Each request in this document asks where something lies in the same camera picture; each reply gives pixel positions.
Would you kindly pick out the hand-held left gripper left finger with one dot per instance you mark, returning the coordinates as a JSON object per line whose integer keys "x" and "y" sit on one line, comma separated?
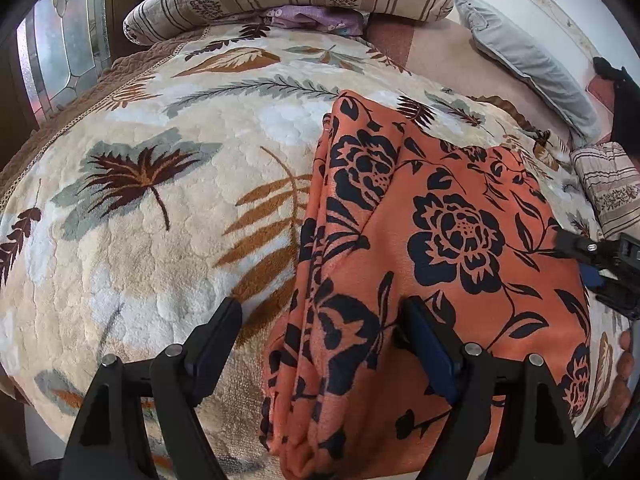
{"x": 210, "y": 360}

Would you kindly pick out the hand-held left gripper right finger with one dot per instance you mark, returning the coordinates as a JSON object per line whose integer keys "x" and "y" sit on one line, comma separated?
{"x": 432, "y": 355}

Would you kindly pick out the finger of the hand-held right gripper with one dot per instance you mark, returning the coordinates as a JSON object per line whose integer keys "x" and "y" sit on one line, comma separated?
{"x": 575, "y": 245}
{"x": 615, "y": 292}

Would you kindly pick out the orange black floral garment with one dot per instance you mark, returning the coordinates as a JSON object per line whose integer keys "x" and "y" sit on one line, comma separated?
{"x": 450, "y": 185}

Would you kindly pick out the person's right hand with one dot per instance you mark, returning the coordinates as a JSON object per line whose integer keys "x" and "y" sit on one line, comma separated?
{"x": 625, "y": 375}

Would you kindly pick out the short striped floral pillow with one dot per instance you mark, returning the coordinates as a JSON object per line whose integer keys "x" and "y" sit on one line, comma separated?
{"x": 610, "y": 185}

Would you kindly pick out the dark object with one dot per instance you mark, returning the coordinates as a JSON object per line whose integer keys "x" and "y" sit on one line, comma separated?
{"x": 625, "y": 110}

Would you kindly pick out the cream leaf print blanket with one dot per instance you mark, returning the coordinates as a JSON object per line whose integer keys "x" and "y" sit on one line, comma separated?
{"x": 150, "y": 220}

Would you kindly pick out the grey pillow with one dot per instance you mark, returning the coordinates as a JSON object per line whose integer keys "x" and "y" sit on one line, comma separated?
{"x": 525, "y": 60}

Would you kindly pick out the pink bed sheet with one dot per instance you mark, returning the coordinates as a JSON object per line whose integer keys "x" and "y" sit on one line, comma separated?
{"x": 440, "y": 55}

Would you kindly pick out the brown quilted bedspread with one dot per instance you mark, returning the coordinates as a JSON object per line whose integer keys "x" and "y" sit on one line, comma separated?
{"x": 75, "y": 105}

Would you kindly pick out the stained glass window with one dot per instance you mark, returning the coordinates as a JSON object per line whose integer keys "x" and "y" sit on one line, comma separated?
{"x": 65, "y": 50}

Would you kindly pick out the purple cloth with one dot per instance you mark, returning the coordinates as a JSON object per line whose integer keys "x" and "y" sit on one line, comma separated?
{"x": 310, "y": 17}

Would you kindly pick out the wooden window frame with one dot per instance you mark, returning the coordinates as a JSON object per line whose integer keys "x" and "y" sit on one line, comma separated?
{"x": 125, "y": 0}

